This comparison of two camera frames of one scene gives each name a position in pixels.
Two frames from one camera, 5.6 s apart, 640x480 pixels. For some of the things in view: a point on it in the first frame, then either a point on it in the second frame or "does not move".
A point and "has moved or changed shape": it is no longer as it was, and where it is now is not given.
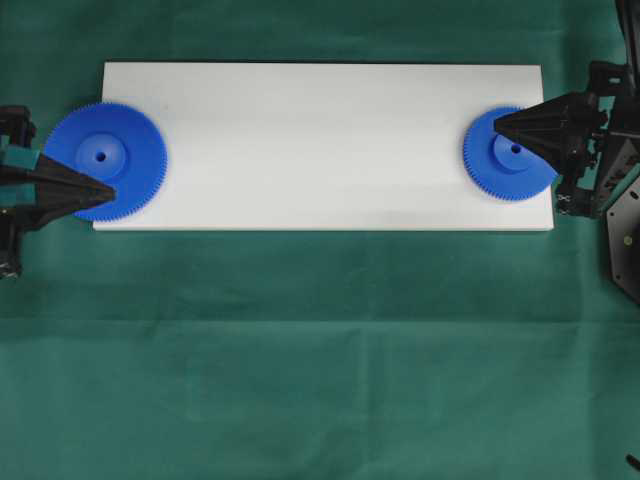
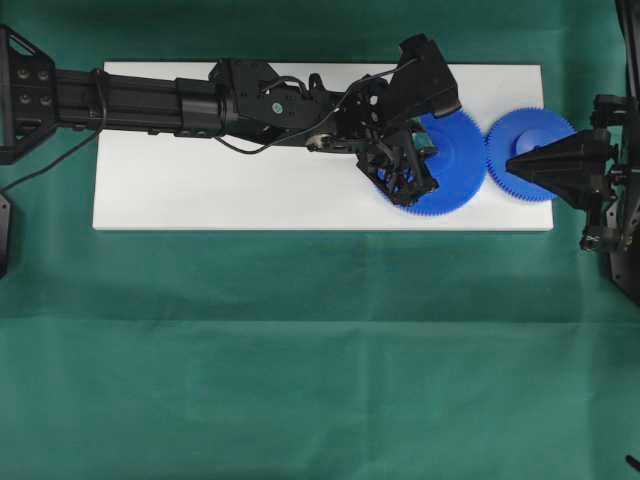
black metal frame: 628,12 does not move
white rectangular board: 322,147 does not move
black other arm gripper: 545,128 → 611,221
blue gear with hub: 498,166 has moved or changed shape
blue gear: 118,147 → 458,166
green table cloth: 311,354 does not move
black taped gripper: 27,197 → 369,128
